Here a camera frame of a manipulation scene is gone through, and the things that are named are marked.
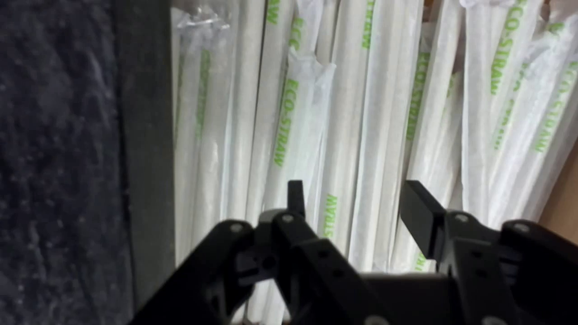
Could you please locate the wooden drawer with white front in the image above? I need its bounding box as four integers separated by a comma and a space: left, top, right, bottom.
113, 0, 578, 325

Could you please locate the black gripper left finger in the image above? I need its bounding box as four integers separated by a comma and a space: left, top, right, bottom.
128, 179, 393, 325

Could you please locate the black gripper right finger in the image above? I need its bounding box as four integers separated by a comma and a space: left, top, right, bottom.
398, 179, 578, 325

